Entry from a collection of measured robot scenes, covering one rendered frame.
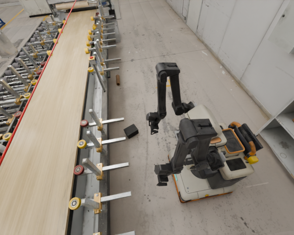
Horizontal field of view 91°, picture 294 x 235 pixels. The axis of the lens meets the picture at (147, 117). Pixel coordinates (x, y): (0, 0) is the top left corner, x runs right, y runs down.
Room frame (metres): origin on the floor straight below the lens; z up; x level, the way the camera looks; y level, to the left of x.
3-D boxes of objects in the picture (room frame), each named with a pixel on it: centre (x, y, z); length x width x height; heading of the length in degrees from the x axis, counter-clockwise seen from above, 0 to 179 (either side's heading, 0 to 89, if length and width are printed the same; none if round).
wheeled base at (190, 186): (0.55, -0.60, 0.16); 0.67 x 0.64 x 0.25; 95
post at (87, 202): (0.17, 0.45, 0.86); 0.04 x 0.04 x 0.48; 5
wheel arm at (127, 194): (0.21, 0.41, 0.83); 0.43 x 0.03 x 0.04; 95
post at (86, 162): (0.42, 0.47, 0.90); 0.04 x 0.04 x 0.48; 5
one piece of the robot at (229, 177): (0.55, -0.69, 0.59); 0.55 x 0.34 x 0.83; 5
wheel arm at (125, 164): (0.46, 0.43, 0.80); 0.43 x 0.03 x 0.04; 95
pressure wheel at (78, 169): (0.44, 0.62, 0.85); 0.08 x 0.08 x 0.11
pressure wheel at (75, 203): (0.19, 0.60, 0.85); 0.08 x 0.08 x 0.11
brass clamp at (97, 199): (0.19, 0.45, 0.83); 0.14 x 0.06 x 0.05; 5
